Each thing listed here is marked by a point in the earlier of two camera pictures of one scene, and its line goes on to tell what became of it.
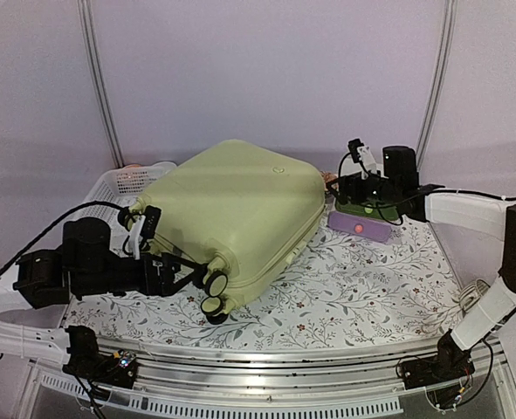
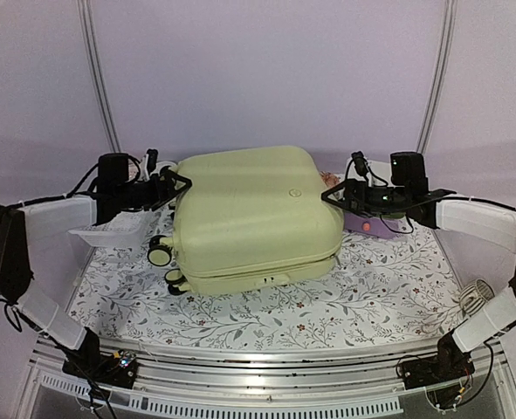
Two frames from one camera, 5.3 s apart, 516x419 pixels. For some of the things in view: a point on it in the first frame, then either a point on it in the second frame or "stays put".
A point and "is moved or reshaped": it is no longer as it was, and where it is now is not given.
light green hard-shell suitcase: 235,216 is moved or reshaped
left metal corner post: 97,81 stays put
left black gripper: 163,284 → 164,195
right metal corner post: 449,20 stays put
